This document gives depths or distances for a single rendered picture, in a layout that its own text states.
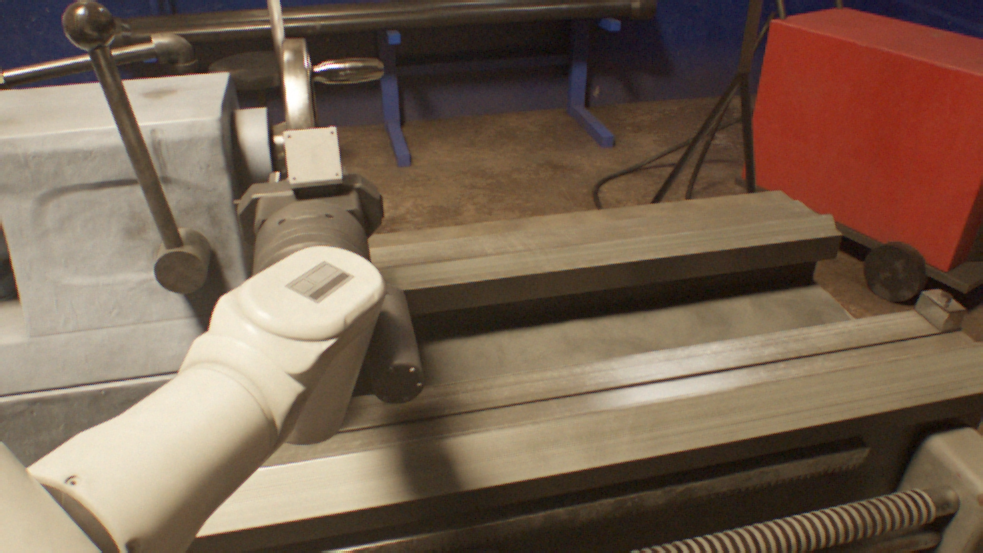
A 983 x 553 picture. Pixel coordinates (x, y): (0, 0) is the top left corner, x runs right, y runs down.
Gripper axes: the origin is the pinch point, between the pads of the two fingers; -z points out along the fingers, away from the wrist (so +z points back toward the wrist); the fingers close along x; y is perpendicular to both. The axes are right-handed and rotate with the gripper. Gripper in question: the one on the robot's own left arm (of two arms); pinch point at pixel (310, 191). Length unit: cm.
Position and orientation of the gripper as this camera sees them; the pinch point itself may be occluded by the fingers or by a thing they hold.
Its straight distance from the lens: 68.8
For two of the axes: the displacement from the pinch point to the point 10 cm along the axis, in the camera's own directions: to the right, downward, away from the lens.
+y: 0.0, -8.4, -5.4
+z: 2.2, 5.2, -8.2
